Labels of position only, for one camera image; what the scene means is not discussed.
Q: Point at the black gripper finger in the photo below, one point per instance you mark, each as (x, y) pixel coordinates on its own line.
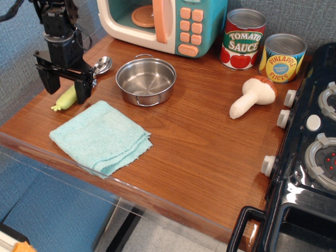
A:
(83, 90)
(49, 79)

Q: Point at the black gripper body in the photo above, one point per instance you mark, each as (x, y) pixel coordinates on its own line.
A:
(64, 56)

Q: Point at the spoon with green handle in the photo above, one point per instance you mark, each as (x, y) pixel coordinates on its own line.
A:
(69, 97)

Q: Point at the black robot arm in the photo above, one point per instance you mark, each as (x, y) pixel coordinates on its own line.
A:
(58, 17)

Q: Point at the light teal folded cloth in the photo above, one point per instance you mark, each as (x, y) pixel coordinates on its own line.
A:
(102, 139)

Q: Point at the small steel pot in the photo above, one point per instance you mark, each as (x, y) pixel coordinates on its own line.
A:
(146, 81)

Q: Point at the orange microwave turntable plate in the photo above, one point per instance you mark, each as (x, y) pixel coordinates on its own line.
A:
(143, 16)

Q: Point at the teal toy microwave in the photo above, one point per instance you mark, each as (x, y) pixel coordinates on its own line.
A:
(185, 28)

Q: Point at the tomato sauce can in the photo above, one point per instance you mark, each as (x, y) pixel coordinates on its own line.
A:
(243, 33)

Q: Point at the plush mushroom toy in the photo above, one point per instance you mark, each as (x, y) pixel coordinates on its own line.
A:
(256, 90)

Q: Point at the white stove knob lower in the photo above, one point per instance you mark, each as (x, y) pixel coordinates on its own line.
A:
(267, 165)

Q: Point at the white stove knob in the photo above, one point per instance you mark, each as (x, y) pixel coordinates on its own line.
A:
(289, 98)
(267, 165)
(283, 118)

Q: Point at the pineapple slices can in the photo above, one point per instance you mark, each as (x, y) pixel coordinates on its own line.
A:
(282, 57)

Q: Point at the white stove knob middle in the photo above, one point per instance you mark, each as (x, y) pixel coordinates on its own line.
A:
(283, 118)

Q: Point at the white stove knob upper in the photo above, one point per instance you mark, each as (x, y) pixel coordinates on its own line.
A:
(289, 98)

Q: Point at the black toy stove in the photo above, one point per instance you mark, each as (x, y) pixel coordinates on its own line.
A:
(300, 198)

